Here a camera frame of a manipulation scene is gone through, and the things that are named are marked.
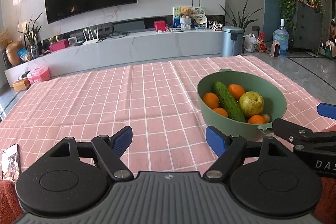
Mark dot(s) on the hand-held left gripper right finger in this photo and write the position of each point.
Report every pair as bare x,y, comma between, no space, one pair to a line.
215,140

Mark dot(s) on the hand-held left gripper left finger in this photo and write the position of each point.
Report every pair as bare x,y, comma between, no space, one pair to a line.
122,141

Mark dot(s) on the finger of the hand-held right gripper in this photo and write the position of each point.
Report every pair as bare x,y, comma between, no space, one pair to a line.
291,132
326,110

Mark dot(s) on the green plastic bowl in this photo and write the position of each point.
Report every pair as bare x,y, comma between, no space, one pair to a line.
218,124

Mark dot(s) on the small yellow-green fruit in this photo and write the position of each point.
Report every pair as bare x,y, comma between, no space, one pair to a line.
267,117

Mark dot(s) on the orange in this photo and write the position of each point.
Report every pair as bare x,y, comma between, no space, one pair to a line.
236,91
220,111
210,100

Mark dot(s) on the small mandarin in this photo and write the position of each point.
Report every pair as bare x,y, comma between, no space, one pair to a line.
256,119

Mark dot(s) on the green cucumber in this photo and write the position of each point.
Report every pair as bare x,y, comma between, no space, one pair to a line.
228,102

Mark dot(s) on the pink checked tablecloth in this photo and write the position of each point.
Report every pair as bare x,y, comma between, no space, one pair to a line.
105,98

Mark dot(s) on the yellow-green pear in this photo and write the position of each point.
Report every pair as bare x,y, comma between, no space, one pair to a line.
250,104

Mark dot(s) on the small pink heater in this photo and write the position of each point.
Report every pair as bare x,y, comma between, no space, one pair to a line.
276,48

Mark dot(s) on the blue water bottle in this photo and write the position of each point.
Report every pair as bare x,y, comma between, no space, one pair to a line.
280,39

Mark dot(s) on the grey drawer cabinet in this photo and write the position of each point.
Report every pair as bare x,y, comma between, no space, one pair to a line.
307,27

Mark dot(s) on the red gift bag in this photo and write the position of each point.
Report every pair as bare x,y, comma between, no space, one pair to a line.
261,44

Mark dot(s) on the white marble media console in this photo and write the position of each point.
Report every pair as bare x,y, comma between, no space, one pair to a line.
131,48

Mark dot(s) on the white plastic bag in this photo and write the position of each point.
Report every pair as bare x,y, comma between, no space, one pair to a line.
250,43

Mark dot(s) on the grey pedal trash can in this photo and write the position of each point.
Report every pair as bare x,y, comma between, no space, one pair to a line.
232,40

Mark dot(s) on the white router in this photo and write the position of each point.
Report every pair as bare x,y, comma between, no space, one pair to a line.
90,39

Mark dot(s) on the pink storage container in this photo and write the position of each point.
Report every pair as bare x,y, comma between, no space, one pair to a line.
38,74

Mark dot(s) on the small white clock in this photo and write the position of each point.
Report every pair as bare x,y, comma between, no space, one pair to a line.
71,42

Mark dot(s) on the smartphone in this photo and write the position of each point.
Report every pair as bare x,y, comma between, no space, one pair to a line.
11,162

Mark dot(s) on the pink flat box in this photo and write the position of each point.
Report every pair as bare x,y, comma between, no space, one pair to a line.
59,46

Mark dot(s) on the cow-pattern box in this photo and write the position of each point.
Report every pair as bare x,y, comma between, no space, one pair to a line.
216,25

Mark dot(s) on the brown cardboard box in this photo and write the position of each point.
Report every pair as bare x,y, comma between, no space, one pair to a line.
20,85

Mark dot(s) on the trailing green potted plant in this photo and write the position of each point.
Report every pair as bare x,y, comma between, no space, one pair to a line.
287,1

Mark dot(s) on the red box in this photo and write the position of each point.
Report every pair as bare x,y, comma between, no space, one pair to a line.
160,26

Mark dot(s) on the round paper fan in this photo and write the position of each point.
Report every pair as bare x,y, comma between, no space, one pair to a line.
200,18

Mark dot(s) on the long-leaf potted plant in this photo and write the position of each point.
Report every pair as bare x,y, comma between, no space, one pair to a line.
240,18

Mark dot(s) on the teddy bear in white vase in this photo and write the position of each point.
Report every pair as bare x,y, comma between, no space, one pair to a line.
185,18

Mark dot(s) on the colourful picture board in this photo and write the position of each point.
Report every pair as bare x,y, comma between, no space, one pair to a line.
176,15

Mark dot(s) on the brown ceramic vase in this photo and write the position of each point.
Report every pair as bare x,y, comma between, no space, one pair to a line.
13,53

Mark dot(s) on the thin-leaf potted plant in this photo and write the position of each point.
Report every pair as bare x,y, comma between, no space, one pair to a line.
32,33

